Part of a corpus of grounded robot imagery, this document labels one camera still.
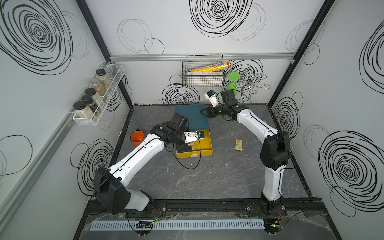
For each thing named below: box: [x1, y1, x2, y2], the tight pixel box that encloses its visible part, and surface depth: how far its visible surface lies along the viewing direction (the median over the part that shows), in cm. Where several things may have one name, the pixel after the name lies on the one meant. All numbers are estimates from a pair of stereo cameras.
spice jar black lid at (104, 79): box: [96, 68, 111, 92], surface depth 77 cm
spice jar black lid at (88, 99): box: [81, 94, 101, 115], surface depth 66 cm
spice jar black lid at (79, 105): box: [73, 101, 87, 110], surface depth 62 cm
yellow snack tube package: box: [191, 61, 231, 73], surface depth 88 cm
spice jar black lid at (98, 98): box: [84, 88, 105, 110], surface depth 69 cm
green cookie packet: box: [234, 139, 243, 151], surface depth 98 cm
